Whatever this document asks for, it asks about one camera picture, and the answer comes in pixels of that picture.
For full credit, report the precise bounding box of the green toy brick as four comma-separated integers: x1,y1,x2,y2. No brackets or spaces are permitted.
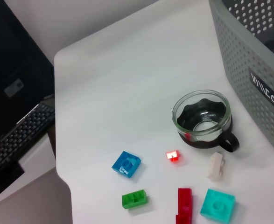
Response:
121,188,149,210

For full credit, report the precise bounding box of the black computer monitor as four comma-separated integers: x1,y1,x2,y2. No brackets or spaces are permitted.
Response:
0,0,56,145

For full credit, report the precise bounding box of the glass teacup with black holder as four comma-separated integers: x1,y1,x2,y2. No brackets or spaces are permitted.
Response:
171,90,240,154

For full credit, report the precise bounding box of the black keyboard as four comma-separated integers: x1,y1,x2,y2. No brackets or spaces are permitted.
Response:
0,102,56,180

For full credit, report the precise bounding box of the grey perforated storage basket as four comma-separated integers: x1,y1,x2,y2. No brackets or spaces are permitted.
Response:
208,0,274,164

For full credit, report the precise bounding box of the dark red toy brick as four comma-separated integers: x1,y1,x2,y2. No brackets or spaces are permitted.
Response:
175,187,193,224

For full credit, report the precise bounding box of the clear white toy brick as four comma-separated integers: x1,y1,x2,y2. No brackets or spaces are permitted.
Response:
206,151,226,182

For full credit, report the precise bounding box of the small red toy brick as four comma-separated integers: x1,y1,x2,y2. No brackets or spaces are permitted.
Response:
165,150,182,163

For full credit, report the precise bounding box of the teal square toy brick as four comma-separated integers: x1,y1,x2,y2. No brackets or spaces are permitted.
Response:
199,188,236,221

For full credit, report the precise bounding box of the blue square toy brick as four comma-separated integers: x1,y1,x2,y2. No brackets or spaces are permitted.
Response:
111,150,142,179

